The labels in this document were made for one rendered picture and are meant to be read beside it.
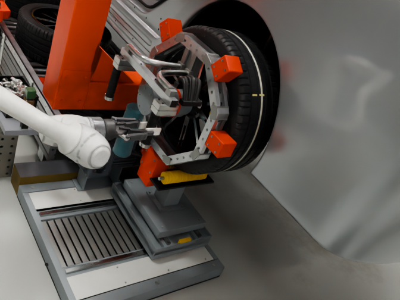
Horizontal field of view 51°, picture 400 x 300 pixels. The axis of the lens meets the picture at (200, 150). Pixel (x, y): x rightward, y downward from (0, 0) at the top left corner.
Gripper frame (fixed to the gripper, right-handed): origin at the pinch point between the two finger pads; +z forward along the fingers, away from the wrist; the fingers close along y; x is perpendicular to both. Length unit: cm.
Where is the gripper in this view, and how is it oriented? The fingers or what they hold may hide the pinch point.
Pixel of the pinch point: (150, 128)
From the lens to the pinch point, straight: 161.2
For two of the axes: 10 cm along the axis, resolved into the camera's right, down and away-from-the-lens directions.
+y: 5.4, 6.0, -5.9
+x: 3.6, -7.9, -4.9
